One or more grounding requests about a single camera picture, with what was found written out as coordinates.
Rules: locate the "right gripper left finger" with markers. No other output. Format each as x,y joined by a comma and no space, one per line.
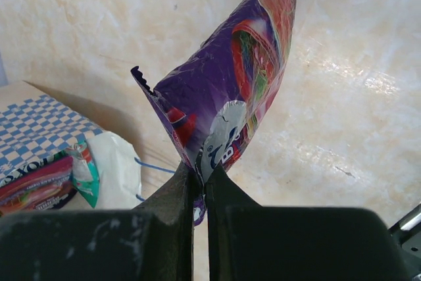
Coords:
153,241

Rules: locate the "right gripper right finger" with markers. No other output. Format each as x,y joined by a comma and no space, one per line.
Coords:
248,241

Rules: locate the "teal Fox's candy packet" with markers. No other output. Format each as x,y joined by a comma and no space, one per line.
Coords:
85,176

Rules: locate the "purple Fox's candy packet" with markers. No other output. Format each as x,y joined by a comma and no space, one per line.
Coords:
212,105

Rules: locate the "blue checkered paper bag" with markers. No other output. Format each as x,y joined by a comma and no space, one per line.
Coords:
35,131

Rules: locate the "pink Fox's candy packet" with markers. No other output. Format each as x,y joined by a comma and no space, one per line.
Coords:
49,187

